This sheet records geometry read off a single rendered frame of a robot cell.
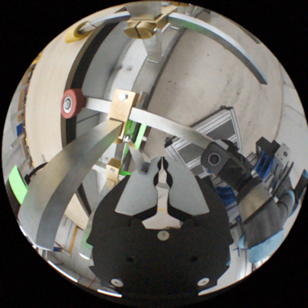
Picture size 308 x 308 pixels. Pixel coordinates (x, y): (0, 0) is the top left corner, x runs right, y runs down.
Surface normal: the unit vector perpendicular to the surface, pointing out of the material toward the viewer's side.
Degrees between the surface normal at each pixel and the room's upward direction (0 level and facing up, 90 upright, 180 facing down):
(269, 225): 90
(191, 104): 0
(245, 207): 90
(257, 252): 88
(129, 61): 0
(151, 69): 0
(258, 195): 91
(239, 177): 29
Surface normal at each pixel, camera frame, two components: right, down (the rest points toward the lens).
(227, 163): -0.48, 0.27
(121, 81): -0.04, 0.51
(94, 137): 0.35, -0.80
